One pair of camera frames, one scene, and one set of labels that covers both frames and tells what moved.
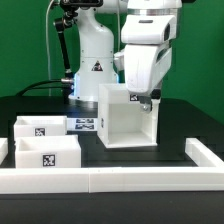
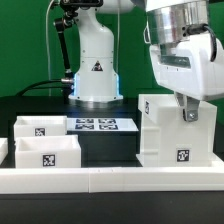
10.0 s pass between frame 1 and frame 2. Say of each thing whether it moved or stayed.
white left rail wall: stayed
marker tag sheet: stayed
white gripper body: moved
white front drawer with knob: stayed
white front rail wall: stayed
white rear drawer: stayed
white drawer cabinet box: moved
